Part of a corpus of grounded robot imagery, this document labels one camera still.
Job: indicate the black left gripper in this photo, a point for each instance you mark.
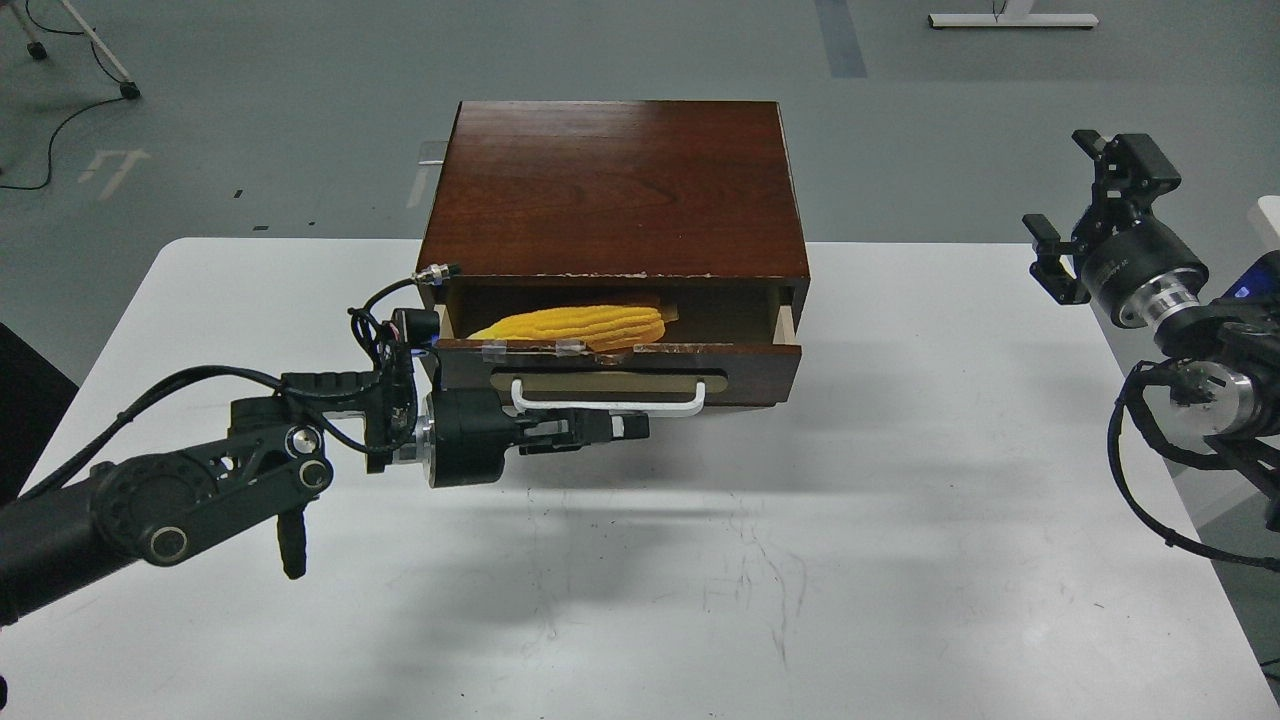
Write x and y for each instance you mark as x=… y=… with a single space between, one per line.
x=472 y=432

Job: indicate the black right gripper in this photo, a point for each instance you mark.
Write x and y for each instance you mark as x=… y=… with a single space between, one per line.
x=1144 y=273

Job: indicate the wooden drawer with white handle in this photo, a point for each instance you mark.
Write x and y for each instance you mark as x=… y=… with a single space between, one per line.
x=738 y=343

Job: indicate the yellow corn cob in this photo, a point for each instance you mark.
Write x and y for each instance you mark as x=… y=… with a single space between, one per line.
x=602 y=327

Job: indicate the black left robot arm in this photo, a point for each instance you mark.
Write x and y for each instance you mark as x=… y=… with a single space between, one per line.
x=88 y=519

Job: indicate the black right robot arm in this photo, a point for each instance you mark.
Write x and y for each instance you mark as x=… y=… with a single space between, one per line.
x=1211 y=403

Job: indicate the dark wooden cabinet box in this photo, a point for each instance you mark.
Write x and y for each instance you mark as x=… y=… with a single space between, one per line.
x=654 y=191

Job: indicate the white desk foot bar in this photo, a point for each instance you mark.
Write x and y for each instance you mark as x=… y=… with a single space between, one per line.
x=1012 y=15

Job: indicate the white wheeled stand leg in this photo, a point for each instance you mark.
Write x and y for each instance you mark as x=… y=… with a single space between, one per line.
x=104 y=57

